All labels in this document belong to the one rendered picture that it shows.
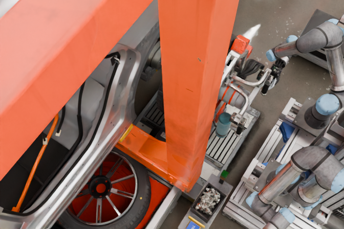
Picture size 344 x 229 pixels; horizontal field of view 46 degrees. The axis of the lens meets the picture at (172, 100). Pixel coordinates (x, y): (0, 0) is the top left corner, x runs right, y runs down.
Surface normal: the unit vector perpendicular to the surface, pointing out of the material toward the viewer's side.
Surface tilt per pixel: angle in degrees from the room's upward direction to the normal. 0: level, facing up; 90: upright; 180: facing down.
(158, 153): 36
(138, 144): 0
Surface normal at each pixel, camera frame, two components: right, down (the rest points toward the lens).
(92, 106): -0.11, -0.29
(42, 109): 0.84, 0.49
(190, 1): -0.55, 0.75
